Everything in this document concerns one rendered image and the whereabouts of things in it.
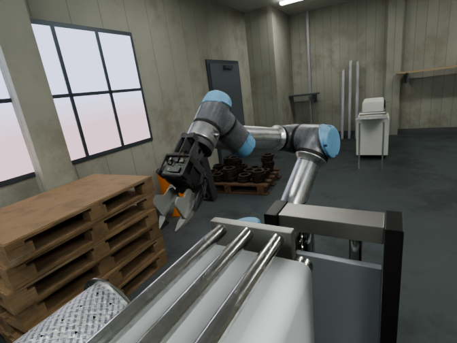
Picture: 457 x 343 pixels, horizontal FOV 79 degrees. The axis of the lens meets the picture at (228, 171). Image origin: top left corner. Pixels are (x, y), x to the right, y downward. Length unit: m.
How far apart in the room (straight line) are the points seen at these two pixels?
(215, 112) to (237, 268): 0.46
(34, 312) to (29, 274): 0.28
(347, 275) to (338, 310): 0.06
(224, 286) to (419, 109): 8.05
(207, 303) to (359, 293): 0.22
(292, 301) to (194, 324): 0.08
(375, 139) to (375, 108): 0.58
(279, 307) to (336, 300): 0.19
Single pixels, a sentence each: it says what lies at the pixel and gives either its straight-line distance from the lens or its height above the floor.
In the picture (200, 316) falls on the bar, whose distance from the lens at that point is 0.25.
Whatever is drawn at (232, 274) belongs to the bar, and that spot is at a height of 1.44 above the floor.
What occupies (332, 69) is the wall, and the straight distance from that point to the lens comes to 8.22.
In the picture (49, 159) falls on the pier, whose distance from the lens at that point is 3.16.
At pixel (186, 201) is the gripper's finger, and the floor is 1.39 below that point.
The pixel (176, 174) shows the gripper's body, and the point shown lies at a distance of 0.58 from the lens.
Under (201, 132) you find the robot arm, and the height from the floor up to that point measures 1.52.
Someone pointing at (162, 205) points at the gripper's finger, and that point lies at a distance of 0.62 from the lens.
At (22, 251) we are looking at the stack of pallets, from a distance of 2.13.
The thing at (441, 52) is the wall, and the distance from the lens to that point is 8.20.
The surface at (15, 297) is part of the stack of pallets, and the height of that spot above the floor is 0.57.
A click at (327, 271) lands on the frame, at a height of 1.37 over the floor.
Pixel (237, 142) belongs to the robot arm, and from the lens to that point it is 0.74.
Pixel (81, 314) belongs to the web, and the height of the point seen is 1.31.
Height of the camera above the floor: 1.61
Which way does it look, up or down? 17 degrees down
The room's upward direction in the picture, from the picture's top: 7 degrees counter-clockwise
